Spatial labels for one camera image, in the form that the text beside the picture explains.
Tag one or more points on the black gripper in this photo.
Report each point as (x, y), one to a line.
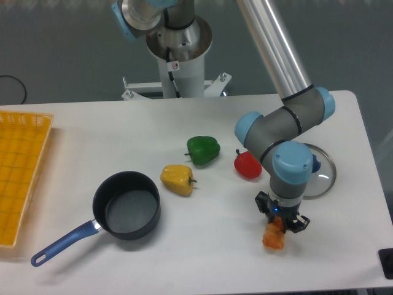
(273, 205)

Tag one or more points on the orange bread roll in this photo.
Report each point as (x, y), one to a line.
(274, 236)

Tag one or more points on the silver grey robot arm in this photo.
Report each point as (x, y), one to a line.
(271, 138)

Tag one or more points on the glass lid blue knob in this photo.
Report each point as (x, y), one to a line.
(324, 174)

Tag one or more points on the red bell pepper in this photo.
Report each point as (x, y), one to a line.
(246, 165)

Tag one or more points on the green bell pepper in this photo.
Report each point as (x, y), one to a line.
(202, 149)

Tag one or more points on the yellow bell pepper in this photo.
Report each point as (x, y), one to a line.
(178, 179)

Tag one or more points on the black device at edge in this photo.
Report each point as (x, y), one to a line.
(386, 260)

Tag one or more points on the yellow plastic basket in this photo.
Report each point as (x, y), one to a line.
(24, 138)

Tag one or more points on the black saucepan blue handle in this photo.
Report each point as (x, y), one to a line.
(126, 205)

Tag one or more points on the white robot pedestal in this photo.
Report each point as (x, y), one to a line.
(181, 65)

